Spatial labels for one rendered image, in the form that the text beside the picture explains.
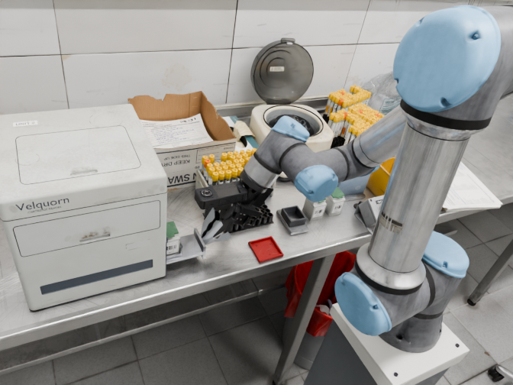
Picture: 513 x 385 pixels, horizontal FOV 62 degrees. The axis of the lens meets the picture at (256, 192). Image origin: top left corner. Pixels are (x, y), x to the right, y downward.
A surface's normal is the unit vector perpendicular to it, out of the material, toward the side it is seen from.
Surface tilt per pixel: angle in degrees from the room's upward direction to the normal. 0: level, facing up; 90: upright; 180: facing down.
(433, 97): 82
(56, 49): 90
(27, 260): 90
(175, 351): 0
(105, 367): 0
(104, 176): 0
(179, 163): 87
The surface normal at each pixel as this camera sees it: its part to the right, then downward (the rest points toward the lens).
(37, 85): 0.43, 0.62
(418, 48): -0.82, 0.12
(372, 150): -0.66, 0.54
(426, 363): 0.11, -0.81
